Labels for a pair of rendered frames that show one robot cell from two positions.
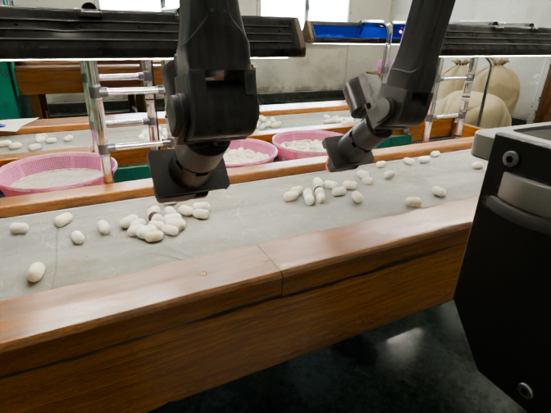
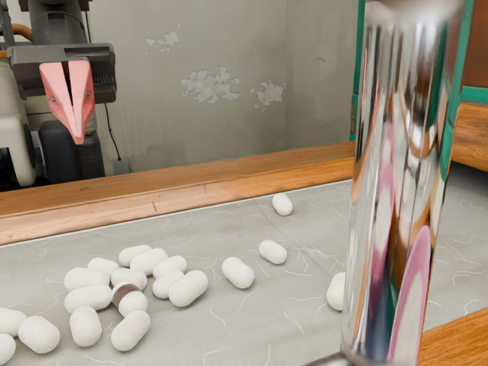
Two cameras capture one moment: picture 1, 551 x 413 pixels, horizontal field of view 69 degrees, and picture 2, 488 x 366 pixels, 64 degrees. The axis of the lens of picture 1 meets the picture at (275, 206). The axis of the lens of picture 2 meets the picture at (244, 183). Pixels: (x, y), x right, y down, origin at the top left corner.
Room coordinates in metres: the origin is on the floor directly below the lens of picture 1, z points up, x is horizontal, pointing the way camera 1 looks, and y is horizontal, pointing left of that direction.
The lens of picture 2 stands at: (0.95, 0.35, 0.94)
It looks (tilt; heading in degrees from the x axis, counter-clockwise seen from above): 20 degrees down; 185
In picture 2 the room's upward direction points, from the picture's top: 2 degrees counter-clockwise
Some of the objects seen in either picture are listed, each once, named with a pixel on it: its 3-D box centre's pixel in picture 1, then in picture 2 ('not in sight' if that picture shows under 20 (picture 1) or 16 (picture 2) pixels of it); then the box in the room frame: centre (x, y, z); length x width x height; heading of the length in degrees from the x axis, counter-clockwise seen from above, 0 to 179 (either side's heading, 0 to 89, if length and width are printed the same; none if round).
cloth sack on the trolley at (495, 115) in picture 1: (464, 115); not in sight; (3.65, -1.66, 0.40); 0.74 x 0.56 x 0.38; 118
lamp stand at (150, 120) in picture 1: (116, 96); not in sight; (1.17, 0.46, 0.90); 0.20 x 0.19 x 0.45; 118
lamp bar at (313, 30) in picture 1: (375, 33); not in sight; (1.68, -0.36, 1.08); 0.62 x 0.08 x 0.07; 118
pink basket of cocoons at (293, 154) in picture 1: (313, 154); not in sight; (1.24, -0.12, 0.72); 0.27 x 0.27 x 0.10
